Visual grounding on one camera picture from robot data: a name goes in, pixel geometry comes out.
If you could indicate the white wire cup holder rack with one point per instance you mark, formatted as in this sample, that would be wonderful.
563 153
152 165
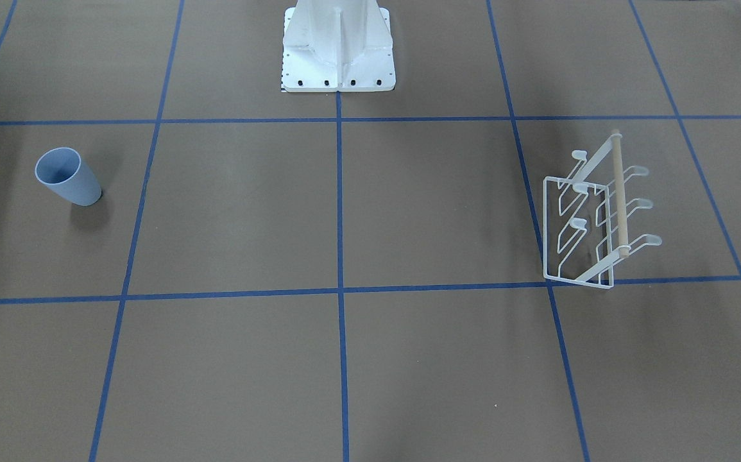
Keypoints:
585 223

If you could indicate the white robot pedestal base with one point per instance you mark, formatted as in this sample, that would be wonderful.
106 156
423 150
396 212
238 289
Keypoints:
337 46

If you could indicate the light blue plastic cup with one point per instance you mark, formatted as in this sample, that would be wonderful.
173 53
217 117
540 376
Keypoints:
64 171

